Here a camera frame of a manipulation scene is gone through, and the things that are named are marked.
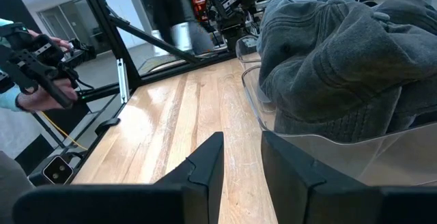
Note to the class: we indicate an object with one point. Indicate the black aluminium table frame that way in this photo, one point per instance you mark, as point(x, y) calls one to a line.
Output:
point(107, 29)

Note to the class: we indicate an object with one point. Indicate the small black white camera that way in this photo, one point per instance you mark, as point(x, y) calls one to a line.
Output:
point(58, 170)

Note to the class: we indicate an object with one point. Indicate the clear plastic bin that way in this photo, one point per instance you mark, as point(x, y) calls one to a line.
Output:
point(375, 159)
point(244, 48)

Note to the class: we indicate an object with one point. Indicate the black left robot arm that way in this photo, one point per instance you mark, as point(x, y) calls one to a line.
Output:
point(232, 29)

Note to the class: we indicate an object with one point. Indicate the person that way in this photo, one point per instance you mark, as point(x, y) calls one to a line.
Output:
point(10, 190)

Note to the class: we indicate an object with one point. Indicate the black table clamp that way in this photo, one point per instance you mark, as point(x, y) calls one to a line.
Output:
point(107, 125)

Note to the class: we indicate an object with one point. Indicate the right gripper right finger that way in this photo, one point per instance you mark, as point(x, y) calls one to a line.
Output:
point(286, 183)

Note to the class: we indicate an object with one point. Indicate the person's hand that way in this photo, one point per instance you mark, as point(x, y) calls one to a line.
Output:
point(41, 99)
point(54, 41)

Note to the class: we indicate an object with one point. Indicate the silver frame bracket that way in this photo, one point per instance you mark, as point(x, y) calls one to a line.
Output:
point(123, 80)

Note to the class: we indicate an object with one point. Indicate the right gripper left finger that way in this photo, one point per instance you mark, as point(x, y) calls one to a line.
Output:
point(208, 169)

